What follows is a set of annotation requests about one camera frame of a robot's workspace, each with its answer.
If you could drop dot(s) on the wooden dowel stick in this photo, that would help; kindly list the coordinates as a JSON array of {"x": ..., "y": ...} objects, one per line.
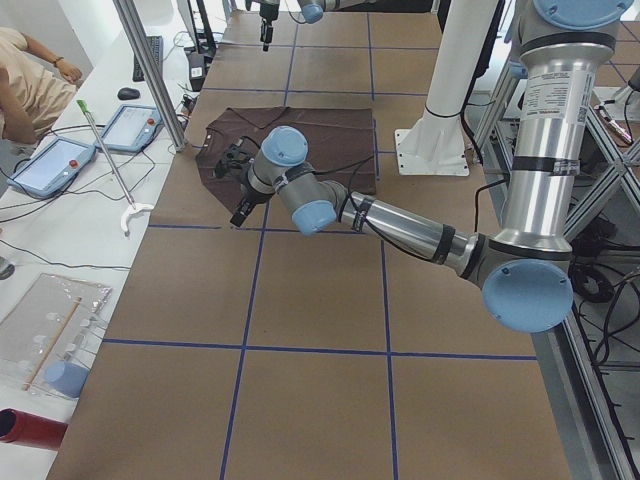
[{"x": 54, "y": 339}]

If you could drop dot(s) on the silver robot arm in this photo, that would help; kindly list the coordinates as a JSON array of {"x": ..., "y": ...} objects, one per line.
[
  {"x": 313, "y": 11},
  {"x": 522, "y": 271}
]

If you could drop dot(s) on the near blue teach pendant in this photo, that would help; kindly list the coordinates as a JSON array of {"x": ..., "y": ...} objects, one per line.
[{"x": 52, "y": 169}]

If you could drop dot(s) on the aluminium truss frame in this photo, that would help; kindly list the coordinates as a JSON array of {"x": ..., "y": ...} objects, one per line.
[{"x": 590, "y": 362}]

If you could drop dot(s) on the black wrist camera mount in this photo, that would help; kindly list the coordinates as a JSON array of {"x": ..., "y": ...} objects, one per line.
[{"x": 234, "y": 161}]

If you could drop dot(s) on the far blue teach pendant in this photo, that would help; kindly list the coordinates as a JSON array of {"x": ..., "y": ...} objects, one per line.
[{"x": 131, "y": 128}]

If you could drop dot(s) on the black box with label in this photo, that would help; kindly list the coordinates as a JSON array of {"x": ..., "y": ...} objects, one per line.
[{"x": 197, "y": 70}]

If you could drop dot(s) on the black computer mouse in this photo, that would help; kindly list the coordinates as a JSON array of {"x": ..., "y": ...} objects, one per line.
[{"x": 128, "y": 93}]

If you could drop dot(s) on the clear plastic bag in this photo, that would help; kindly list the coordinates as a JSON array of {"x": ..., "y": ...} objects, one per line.
[{"x": 27, "y": 329}]

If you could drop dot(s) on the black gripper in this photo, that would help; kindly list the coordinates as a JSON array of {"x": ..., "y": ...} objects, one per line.
[
  {"x": 241, "y": 166},
  {"x": 265, "y": 15}
]

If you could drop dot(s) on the blue teach pendant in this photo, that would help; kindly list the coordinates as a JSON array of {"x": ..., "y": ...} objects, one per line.
[
  {"x": 52, "y": 169},
  {"x": 131, "y": 128}
]

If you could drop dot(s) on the red cylinder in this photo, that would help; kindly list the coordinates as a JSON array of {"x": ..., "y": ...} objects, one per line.
[{"x": 27, "y": 429}]

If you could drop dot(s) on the dark brown t-shirt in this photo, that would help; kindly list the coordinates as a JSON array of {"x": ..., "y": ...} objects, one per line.
[{"x": 340, "y": 145}]

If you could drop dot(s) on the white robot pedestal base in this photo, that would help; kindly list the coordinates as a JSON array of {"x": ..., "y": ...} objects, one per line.
[{"x": 435, "y": 145}]

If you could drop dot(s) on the person in beige shirt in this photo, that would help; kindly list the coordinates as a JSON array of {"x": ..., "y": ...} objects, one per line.
[{"x": 37, "y": 85}]

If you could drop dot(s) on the aluminium frame post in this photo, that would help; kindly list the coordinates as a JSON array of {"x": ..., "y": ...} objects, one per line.
[{"x": 136, "y": 36}]

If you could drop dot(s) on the blue plastic cup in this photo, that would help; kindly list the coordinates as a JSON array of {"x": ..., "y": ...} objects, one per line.
[{"x": 66, "y": 377}]

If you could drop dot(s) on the reacher grabber stick tool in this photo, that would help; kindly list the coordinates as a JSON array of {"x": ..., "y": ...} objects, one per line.
[{"x": 134, "y": 208}]

